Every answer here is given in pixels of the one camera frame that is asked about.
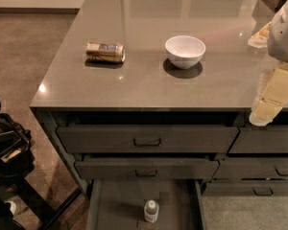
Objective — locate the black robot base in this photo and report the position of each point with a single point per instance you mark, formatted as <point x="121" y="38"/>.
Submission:
<point x="16" y="161"/>

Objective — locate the white bowl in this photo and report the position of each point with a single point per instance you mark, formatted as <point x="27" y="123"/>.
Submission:
<point x="184" y="51"/>

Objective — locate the small clear plastic bottle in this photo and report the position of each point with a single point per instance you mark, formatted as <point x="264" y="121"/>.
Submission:
<point x="151" y="210"/>

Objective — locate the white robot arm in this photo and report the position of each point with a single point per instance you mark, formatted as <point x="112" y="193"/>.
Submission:
<point x="277" y="42"/>

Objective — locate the top right grey drawer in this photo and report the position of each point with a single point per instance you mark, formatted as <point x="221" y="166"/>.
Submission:
<point x="269" y="139"/>

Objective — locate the gold drink can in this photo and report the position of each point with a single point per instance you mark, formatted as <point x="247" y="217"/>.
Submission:
<point x="114" y="53"/>

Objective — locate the bottom right grey drawer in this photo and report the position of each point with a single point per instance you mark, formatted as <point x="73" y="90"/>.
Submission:
<point x="249" y="188"/>

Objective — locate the top left grey drawer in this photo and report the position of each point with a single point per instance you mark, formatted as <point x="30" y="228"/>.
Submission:
<point x="146" y="138"/>

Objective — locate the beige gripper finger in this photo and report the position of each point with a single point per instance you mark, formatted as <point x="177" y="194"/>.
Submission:
<point x="259" y="39"/>
<point x="273" y="96"/>

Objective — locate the grey drawer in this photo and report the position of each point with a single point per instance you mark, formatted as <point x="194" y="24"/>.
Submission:
<point x="160" y="167"/>
<point x="252" y="168"/>
<point x="269" y="139"/>
<point x="249" y="188"/>
<point x="146" y="138"/>

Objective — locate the grey cabinet with counter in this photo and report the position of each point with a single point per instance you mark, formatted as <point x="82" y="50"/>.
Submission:
<point x="147" y="89"/>

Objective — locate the middle right grey drawer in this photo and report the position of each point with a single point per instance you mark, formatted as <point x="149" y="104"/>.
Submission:
<point x="252" y="168"/>

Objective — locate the middle left grey drawer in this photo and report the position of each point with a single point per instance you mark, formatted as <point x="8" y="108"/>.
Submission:
<point x="160" y="167"/>

